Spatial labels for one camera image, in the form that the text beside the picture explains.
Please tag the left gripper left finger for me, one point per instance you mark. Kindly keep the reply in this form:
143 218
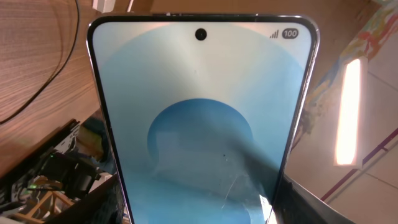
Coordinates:
102 205

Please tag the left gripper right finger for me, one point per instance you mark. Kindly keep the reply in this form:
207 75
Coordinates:
296 205

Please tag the blue screen smartphone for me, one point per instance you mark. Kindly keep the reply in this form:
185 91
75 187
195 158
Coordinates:
201 110

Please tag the ceiling light panel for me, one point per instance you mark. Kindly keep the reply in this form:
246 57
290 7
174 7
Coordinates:
350 116

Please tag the white power strip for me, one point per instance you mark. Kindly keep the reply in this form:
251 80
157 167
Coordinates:
103 6

